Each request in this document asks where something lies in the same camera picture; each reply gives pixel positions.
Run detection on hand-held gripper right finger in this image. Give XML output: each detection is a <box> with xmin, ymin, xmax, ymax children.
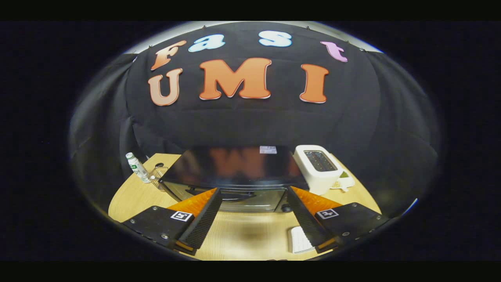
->
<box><xmin>287</xmin><ymin>186</ymin><xmax>391</xmax><ymax>254</ymax></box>

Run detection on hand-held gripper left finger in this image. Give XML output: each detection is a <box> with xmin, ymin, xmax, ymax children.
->
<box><xmin>121</xmin><ymin>188</ymin><xmax>223</xmax><ymax>256</ymax></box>

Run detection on black toaster oven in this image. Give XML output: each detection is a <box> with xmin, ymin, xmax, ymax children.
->
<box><xmin>159</xmin><ymin>146</ymin><xmax>310</xmax><ymax>214</ymax></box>

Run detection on white rectangular plastic tray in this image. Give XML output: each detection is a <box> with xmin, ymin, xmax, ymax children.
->
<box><xmin>288</xmin><ymin>226</ymin><xmax>315</xmax><ymax>254</ymax></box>

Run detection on small white plastic bottle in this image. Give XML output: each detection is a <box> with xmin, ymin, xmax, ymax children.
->
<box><xmin>125</xmin><ymin>152</ymin><xmax>152</xmax><ymax>184</ymax></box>

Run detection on small white sauce dish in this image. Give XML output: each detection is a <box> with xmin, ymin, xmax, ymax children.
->
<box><xmin>331</xmin><ymin>170</ymin><xmax>356</xmax><ymax>192</ymax></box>

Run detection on white pop-up toaster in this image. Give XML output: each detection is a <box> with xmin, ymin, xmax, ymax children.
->
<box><xmin>293</xmin><ymin>145</ymin><xmax>345</xmax><ymax>195</ymax></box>

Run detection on small wire basket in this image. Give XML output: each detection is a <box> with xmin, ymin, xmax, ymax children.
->
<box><xmin>150</xmin><ymin>164</ymin><xmax>169</xmax><ymax>192</ymax></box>

